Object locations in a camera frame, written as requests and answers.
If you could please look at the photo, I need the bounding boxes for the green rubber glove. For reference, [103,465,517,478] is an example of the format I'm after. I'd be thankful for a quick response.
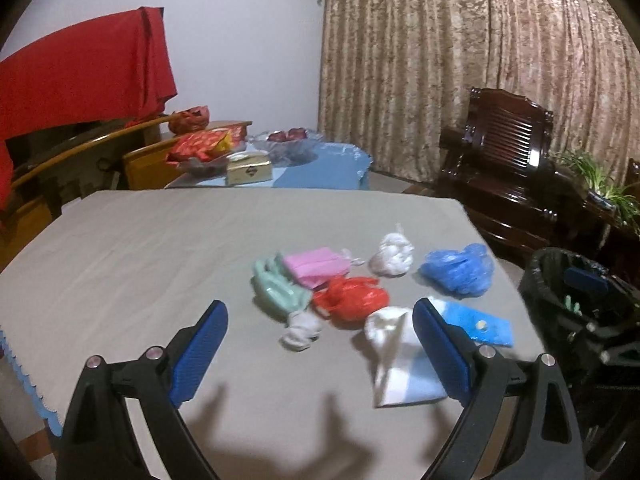
[564,295,582,316]

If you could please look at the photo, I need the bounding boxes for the blue tube white cap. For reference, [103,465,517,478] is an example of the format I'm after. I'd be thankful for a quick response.
[428,297,514,348]

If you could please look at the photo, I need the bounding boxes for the blue plastic bag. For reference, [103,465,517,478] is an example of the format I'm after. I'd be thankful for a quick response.
[419,243,495,297]

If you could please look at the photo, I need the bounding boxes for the white blue plastic package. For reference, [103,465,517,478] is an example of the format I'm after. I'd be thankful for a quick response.
[363,307,447,408]

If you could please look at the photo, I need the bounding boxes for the white plastic bag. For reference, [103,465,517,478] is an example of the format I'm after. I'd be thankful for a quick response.
[369,223,414,278]

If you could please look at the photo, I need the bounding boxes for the green glove white cuff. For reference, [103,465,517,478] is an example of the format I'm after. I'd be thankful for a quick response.
[250,256,323,352]

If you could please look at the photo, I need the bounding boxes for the red plastic bag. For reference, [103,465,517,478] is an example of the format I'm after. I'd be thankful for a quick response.
[168,105,209,136]
[312,276,390,323]

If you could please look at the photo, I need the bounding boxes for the pink cloth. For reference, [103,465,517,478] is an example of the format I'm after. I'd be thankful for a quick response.
[282,247,364,289]

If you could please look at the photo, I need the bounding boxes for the black lined trash bin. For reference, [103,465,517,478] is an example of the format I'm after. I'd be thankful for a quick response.
[518,247,639,392]

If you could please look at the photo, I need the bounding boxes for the dark wooden side table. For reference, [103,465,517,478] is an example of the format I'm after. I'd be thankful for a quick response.
[550,198,639,261]

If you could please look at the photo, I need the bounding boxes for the green potted plant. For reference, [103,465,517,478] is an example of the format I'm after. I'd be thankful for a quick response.
[554,150,639,234]

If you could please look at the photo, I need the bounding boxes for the dark wooden armchair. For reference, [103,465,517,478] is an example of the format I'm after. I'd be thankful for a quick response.
[435,88,587,256]

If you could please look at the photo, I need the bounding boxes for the grey table cloth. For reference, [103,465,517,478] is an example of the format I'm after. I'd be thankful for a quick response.
[0,187,544,480]

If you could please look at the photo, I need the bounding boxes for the blue side table cloth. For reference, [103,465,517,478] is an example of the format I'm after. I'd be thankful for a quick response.
[169,138,374,192]

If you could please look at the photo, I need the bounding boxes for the beige patterned curtain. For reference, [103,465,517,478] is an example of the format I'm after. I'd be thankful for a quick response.
[319,0,639,181]

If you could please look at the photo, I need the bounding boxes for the glass fruit bowl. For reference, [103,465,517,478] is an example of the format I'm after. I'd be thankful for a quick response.
[248,128,324,166]

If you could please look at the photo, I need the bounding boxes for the beige tissue box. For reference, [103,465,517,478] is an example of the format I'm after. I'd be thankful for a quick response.
[226,152,272,186]

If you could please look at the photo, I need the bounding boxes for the red snack packages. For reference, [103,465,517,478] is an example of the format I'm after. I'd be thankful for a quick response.
[166,127,246,164]

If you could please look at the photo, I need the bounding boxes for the red plastic bag on cabinet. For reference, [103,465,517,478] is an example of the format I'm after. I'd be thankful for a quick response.
[168,105,209,136]

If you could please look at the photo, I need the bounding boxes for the red cloth cover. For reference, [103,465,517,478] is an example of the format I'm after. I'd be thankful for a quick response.
[0,5,179,212]

